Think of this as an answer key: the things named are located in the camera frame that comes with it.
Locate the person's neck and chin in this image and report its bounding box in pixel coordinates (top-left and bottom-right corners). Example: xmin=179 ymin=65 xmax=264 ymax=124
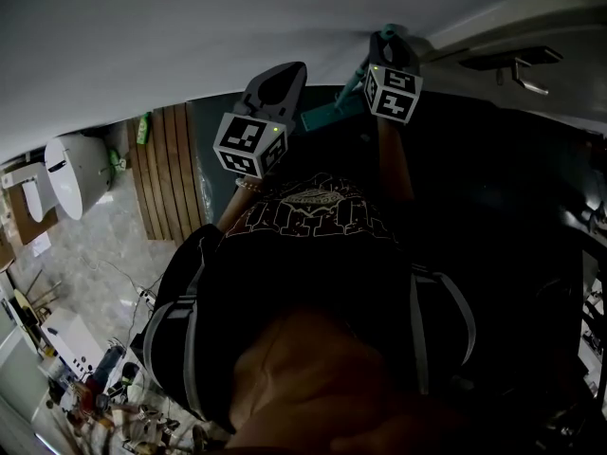
xmin=227 ymin=308 xmax=475 ymax=455

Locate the white oval toilet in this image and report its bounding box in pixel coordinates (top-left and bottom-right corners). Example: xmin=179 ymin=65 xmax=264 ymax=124
xmin=44 ymin=133 xmax=115 ymax=221

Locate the person's black printed shirt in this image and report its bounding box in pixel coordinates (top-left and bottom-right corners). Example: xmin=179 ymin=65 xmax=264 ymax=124
xmin=144 ymin=173 xmax=478 ymax=433

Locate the round wooden stool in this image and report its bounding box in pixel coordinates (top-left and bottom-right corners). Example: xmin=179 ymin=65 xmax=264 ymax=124
xmin=11 ymin=287 xmax=42 ymax=326

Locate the white paper sheet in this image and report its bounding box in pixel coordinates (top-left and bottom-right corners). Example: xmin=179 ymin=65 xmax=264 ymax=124
xmin=30 ymin=232 xmax=52 ymax=258

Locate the black cable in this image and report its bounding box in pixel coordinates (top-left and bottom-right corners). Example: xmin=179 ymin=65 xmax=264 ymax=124
xmin=80 ymin=256 xmax=165 ymax=345

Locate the person's right forearm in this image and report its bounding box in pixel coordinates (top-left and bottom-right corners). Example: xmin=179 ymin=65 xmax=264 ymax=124
xmin=377 ymin=118 xmax=418 ymax=203

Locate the brown cardboard sheet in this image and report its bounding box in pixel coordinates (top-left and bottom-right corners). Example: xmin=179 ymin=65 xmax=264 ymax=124
xmin=7 ymin=182 xmax=61 ymax=246

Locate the white toilet with seat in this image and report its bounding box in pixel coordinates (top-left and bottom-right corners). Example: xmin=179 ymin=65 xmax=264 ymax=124
xmin=2 ymin=163 xmax=53 ymax=223

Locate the green spray bottle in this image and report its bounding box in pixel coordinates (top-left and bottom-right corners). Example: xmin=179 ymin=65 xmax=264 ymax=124
xmin=106 ymin=148 xmax=128 ymax=175

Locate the brown cardboard box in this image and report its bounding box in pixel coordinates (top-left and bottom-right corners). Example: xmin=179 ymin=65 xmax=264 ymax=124
xmin=0 ymin=234 xmax=15 ymax=272

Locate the wooden slat platform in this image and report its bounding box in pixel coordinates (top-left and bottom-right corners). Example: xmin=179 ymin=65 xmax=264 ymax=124
xmin=125 ymin=101 xmax=210 ymax=248

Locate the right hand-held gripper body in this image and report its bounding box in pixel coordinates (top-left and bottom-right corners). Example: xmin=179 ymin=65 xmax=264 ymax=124
xmin=362 ymin=59 xmax=424 ymax=125

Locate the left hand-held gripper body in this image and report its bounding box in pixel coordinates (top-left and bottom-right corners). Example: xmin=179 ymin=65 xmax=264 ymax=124
xmin=212 ymin=100 xmax=298 ymax=180

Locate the metal door handle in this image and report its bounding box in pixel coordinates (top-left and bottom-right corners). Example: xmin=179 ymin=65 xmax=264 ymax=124
xmin=459 ymin=45 xmax=565 ymax=97

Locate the white table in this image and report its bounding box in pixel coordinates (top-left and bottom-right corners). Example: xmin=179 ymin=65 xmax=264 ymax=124
xmin=41 ymin=306 xmax=105 ymax=373

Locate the teal mop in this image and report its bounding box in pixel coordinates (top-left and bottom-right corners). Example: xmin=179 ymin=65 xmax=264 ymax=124
xmin=299 ymin=23 xmax=400 ymax=136

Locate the person's left forearm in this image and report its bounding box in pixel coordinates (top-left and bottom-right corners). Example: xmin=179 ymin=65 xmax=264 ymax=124
xmin=215 ymin=177 xmax=267 ymax=234

